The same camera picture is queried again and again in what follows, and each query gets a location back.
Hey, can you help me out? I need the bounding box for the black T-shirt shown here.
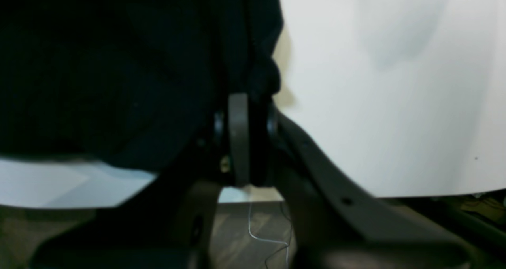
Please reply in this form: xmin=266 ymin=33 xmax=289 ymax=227
xmin=0 ymin=0 xmax=283 ymax=170

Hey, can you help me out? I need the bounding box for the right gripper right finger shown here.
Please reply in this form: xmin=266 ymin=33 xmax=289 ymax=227
xmin=267 ymin=104 xmax=505 ymax=269

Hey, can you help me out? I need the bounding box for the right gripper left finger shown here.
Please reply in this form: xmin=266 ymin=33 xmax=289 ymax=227
xmin=170 ymin=93 xmax=251 ymax=269

